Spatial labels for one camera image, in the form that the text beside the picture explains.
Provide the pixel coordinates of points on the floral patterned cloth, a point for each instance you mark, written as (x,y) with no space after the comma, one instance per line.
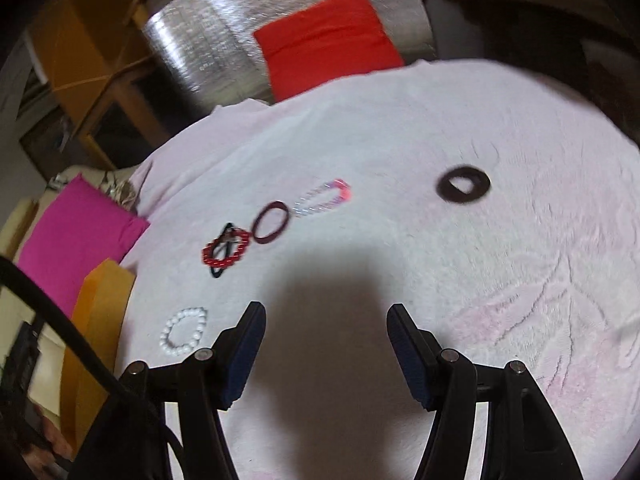
(115,185)

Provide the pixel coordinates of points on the dark brown furniture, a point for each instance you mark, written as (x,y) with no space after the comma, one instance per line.
(525,10)

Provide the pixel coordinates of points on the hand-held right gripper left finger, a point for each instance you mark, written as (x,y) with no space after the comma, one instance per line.
(242,360)

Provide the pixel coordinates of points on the pale pink fleece blanket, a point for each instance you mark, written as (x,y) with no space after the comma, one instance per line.
(400,135)

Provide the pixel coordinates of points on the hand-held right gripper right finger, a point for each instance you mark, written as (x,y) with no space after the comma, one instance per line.
(411,360)

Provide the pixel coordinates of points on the yellow wooden cabinet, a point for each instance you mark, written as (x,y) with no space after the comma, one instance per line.
(80,35)

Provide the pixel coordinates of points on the beige leather sofa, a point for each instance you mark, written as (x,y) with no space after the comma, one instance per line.
(17,230)

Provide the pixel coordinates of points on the silver foil mat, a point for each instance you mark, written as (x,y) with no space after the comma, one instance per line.
(210,45)

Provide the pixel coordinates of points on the orange cardboard box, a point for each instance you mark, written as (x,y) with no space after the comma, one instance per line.
(100,300)

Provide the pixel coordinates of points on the dark brown scrunchie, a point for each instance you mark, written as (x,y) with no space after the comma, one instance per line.
(445,191)

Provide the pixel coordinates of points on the magenta pillow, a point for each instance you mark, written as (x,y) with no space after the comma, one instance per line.
(75,235)

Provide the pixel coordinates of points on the red cloth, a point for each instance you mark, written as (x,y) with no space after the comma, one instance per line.
(325,40)

